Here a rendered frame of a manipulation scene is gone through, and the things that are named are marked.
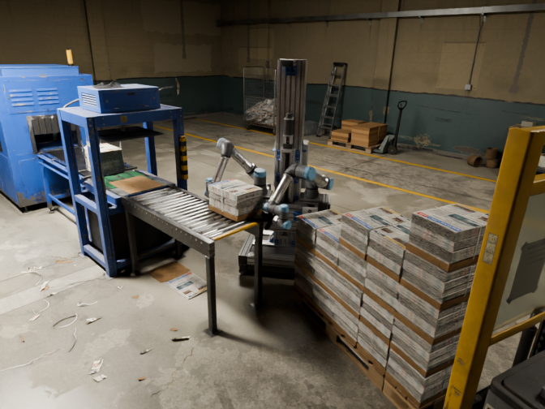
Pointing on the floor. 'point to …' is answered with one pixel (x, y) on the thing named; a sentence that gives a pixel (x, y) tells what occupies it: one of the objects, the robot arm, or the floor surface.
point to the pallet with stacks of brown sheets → (359, 135)
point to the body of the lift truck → (519, 386)
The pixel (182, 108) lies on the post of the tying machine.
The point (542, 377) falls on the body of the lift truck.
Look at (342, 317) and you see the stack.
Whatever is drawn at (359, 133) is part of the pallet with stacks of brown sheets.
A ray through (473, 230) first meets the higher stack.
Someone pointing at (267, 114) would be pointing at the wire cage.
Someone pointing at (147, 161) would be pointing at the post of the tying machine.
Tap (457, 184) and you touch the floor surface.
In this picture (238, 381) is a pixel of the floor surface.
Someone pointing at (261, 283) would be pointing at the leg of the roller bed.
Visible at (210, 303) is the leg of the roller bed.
